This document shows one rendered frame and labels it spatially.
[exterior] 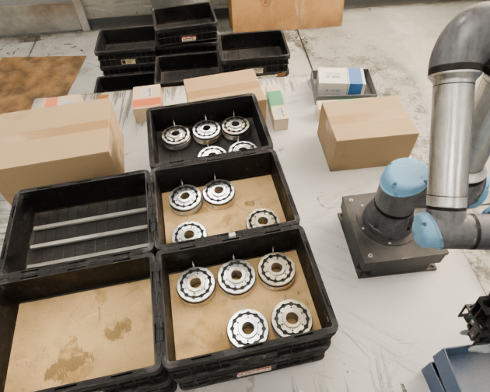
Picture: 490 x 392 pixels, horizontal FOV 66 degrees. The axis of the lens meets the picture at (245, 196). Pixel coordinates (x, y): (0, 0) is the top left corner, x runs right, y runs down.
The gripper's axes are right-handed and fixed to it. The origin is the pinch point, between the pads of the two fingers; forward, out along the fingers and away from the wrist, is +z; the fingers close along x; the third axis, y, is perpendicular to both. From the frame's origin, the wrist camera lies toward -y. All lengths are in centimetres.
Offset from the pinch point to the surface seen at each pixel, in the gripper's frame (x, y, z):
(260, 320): -9, 52, -3
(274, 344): 0, 50, -9
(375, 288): -24.4, 15.8, 10.6
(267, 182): -56, 46, -7
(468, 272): -27.1, -14.2, 10.2
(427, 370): 0.7, 10.2, 10.6
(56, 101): -116, 131, -10
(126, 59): -210, 122, 12
